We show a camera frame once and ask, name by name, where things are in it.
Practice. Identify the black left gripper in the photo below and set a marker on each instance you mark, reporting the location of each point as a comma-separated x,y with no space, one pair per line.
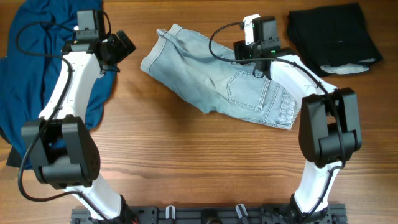
122,51

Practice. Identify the blue shirt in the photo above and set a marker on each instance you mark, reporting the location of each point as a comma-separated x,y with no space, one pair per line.
27,77

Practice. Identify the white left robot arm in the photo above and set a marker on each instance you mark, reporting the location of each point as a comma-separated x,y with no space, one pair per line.
59,145

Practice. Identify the light blue denim shorts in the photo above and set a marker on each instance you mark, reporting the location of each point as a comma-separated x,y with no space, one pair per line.
202,73

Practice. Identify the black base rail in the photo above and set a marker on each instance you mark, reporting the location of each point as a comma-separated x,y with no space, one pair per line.
268,213

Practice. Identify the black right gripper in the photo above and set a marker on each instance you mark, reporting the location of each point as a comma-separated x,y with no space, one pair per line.
242,50

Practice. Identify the folded black garment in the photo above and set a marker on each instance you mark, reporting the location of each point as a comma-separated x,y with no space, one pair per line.
333,39

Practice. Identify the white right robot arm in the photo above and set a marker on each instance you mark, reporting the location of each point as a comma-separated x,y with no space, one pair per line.
329,129

